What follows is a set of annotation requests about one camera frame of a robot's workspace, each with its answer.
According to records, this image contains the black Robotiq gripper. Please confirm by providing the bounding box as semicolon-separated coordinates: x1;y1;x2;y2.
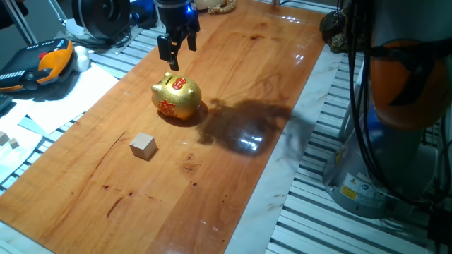
154;0;201;71

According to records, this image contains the plain wooden cube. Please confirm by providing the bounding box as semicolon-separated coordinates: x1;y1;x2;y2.
129;132;157;162

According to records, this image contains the white rounded object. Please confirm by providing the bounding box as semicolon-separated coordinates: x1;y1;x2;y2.
72;44;91;73

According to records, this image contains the black bulky object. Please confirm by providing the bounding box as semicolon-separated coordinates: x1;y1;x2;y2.
0;0;29;29

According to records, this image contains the dark blue bag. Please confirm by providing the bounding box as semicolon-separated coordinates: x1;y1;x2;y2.
130;0;158;29

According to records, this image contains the gold piggy bank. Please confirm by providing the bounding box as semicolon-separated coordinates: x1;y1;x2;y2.
150;71;203;121

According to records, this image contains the black round device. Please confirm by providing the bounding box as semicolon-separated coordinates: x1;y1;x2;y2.
71;0;131;40

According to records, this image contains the large white paper sheet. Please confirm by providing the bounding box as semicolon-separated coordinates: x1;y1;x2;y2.
26;63;119;135

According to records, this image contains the grey metal stand leg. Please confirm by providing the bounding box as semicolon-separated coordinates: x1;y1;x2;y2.
47;0;68;25
3;0;38;45

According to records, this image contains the black orange teach pendant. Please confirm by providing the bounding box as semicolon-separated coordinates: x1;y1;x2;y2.
0;37;76;93

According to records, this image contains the dark ornament figurine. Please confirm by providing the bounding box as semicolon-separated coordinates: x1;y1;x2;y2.
319;10;354;54

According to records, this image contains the pale blue paper scrap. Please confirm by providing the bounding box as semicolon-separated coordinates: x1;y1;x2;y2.
17;115;49;137

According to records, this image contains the black box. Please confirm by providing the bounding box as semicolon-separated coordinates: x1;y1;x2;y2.
427;207;452;244

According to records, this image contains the cream coiled cord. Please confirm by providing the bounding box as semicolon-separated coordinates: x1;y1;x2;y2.
206;0;237;15

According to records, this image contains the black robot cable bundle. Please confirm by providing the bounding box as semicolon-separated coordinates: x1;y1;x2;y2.
345;0;452;212

